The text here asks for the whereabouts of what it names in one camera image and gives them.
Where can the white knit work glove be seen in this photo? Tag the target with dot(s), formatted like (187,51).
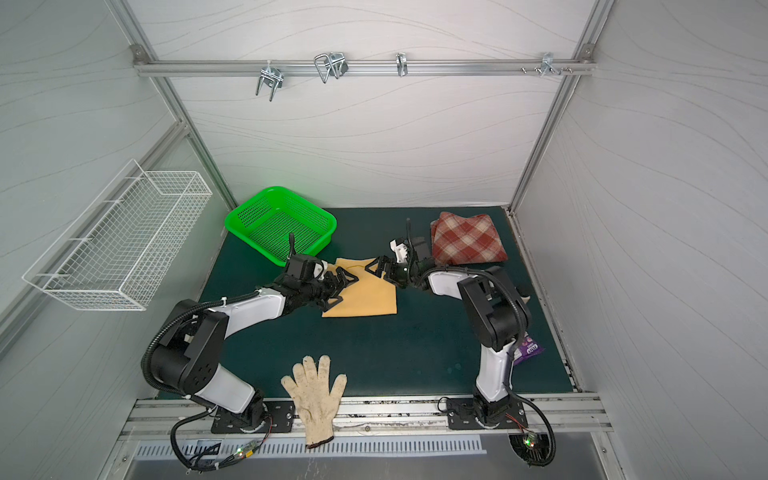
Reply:
(316,401)

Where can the white wire basket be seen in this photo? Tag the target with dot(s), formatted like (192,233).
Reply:
(116,253)

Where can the aluminium cross rail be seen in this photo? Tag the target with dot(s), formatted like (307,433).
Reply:
(357,68)

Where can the small beige bottle black cap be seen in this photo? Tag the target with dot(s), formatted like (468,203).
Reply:
(524,290)

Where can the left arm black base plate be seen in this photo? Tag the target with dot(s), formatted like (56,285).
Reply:
(258,418)

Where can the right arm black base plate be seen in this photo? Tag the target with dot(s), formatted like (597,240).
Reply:
(471,413)

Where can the red plaid skirt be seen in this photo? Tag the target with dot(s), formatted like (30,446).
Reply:
(460,240)

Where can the metal u-bolt hook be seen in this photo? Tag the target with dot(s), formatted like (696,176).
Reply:
(331,64)
(270,79)

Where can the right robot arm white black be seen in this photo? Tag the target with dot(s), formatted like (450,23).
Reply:
(497,312)

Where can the purple snack packet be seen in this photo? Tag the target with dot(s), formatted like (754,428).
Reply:
(527,349)

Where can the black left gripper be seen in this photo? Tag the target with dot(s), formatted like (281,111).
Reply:
(334,287)

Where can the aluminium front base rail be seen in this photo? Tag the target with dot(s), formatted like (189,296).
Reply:
(399,415)

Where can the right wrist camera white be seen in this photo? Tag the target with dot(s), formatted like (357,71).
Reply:
(400,248)

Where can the yellow tan skirt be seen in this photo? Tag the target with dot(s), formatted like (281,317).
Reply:
(369,296)

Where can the green plastic basket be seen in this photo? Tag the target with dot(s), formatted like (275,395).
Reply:
(266,221)

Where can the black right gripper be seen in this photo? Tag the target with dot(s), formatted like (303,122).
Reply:
(387,265)

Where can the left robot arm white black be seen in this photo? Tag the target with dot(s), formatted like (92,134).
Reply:
(184,356)

